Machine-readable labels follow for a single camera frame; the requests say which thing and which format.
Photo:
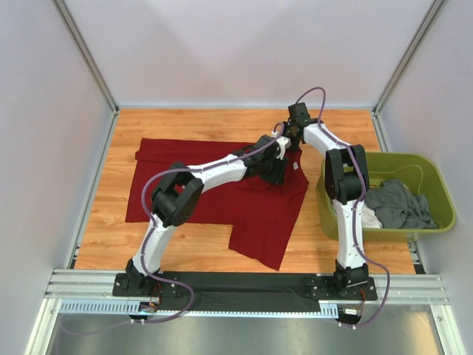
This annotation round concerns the grey t-shirt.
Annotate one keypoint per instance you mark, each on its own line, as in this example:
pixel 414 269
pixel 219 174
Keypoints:
pixel 397 208

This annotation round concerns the red t-shirt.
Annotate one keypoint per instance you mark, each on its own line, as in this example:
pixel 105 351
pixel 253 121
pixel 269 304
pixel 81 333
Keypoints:
pixel 262 215

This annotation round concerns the aluminium frame post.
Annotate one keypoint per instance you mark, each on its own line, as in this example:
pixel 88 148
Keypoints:
pixel 414 45
pixel 83 49

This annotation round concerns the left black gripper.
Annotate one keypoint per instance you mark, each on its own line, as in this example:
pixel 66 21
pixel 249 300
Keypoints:
pixel 278 177

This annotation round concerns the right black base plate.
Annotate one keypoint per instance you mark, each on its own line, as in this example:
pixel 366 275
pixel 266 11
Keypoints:
pixel 326 287

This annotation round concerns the slotted cable duct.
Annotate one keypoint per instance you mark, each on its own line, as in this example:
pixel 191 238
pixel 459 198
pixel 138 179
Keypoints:
pixel 137 308

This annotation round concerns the white t-shirt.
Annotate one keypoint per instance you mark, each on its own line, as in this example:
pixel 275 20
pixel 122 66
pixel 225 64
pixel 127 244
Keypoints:
pixel 364 216

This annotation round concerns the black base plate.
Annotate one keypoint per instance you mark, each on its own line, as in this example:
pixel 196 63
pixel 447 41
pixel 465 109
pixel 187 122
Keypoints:
pixel 123 287
pixel 326 287

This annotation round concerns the black cloth strip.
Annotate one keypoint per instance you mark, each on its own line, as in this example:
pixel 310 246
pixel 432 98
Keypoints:
pixel 226 291

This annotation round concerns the right aluminium frame post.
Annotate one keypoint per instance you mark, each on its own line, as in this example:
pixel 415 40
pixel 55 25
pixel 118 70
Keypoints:
pixel 414 45

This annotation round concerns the left aluminium frame post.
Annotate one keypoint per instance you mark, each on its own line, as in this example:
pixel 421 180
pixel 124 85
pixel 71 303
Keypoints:
pixel 83 49

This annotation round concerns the aluminium mounting rail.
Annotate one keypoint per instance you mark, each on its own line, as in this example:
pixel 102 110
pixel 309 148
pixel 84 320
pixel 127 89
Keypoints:
pixel 405 289

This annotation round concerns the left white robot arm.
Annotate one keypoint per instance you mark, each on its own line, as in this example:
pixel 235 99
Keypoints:
pixel 170 198

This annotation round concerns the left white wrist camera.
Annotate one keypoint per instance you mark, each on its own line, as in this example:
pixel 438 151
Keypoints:
pixel 281 144

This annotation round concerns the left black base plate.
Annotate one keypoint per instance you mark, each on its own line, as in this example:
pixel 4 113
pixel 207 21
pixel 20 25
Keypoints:
pixel 123 287

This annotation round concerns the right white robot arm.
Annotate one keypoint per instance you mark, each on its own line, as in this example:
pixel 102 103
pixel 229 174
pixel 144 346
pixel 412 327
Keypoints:
pixel 346 183

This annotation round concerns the green plastic bin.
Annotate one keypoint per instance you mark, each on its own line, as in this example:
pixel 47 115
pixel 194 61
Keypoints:
pixel 421 177

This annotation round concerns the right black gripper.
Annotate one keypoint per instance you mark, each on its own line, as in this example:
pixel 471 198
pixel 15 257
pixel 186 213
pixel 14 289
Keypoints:
pixel 287 126

